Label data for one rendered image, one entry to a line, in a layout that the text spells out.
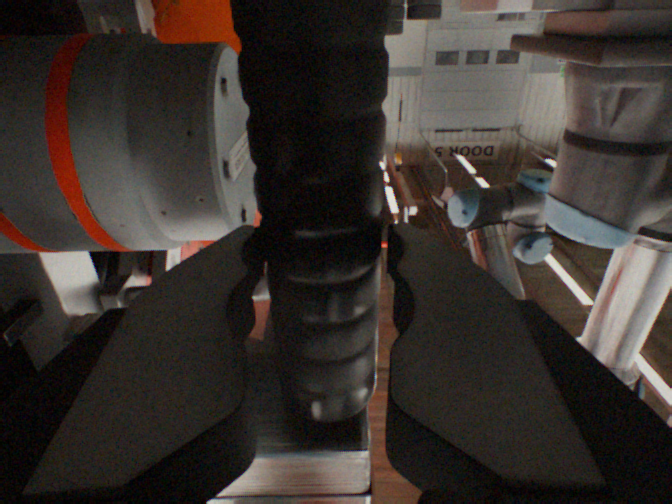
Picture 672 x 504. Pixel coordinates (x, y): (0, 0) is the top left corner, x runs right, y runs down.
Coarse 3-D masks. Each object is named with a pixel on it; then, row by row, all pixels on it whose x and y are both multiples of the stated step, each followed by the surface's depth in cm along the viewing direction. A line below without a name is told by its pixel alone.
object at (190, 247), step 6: (192, 240) 58; (186, 246) 56; (192, 246) 58; (198, 246) 61; (150, 252) 54; (186, 252) 56; (192, 252) 58; (150, 258) 54; (180, 258) 54; (150, 264) 53; (150, 270) 53; (150, 276) 53; (150, 282) 56
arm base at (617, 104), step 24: (576, 72) 46; (600, 72) 43; (624, 72) 41; (648, 72) 40; (576, 96) 47; (600, 96) 44; (624, 96) 43; (648, 96) 42; (576, 120) 48; (600, 120) 46; (624, 120) 44; (648, 120) 43; (576, 144) 49; (600, 144) 47; (624, 144) 45; (648, 144) 45
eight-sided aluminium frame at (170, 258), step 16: (80, 0) 43; (96, 0) 43; (112, 0) 43; (128, 0) 43; (144, 0) 44; (96, 16) 44; (112, 16) 44; (128, 16) 44; (144, 16) 44; (96, 32) 44; (112, 32) 47; (128, 32) 44; (144, 32) 45; (128, 256) 50; (144, 256) 52; (160, 256) 50; (176, 256) 52; (128, 272) 49; (144, 272) 52; (160, 272) 49
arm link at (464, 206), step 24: (456, 192) 81; (480, 192) 80; (504, 192) 81; (456, 216) 82; (480, 216) 79; (504, 216) 82; (480, 240) 79; (504, 240) 78; (480, 264) 79; (504, 264) 77
